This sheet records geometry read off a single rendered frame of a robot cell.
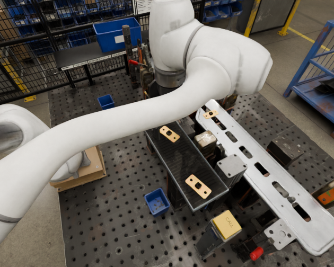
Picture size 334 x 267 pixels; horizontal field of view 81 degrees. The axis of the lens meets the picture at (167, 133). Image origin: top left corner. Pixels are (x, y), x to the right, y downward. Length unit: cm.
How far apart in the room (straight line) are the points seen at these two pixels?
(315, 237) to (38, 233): 187
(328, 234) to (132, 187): 88
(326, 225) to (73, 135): 90
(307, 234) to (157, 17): 85
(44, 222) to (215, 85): 191
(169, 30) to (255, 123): 120
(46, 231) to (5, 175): 169
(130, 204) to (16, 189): 82
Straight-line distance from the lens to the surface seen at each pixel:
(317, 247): 94
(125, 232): 111
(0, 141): 75
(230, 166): 79
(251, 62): 40
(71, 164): 92
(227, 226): 65
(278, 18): 443
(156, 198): 113
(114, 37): 154
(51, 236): 203
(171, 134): 77
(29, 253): 208
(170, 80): 54
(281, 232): 82
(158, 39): 48
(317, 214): 98
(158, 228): 110
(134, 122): 35
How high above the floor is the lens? 177
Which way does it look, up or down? 52 degrees down
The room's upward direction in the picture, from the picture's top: straight up
